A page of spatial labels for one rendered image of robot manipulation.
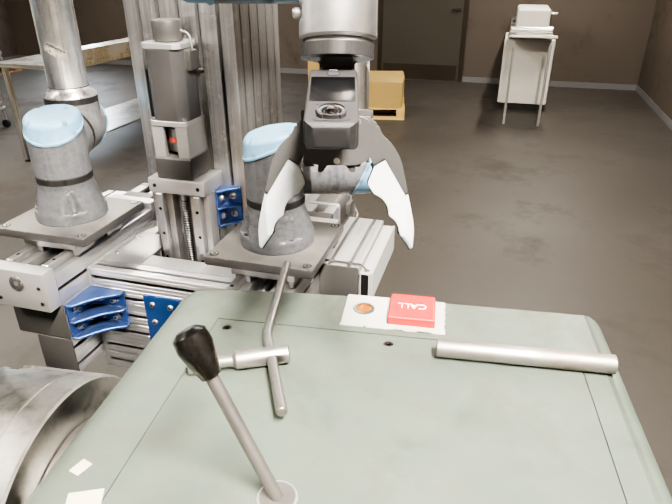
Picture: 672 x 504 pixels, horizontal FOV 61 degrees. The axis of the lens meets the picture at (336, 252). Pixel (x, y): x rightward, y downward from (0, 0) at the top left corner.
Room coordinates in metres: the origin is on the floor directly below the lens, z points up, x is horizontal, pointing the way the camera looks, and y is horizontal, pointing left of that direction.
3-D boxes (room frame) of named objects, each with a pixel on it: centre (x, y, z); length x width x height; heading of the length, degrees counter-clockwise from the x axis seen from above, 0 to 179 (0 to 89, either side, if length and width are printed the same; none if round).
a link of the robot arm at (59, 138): (1.21, 0.60, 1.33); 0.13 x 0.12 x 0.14; 5
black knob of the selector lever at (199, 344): (0.39, 0.12, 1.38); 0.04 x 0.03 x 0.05; 80
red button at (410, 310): (0.64, -0.10, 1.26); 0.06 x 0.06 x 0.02; 80
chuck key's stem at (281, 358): (0.53, 0.11, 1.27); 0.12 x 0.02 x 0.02; 102
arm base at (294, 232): (1.07, 0.12, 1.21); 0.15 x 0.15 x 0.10
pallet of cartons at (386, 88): (7.18, -0.26, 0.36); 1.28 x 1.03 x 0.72; 74
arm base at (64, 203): (1.20, 0.60, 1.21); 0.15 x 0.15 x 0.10
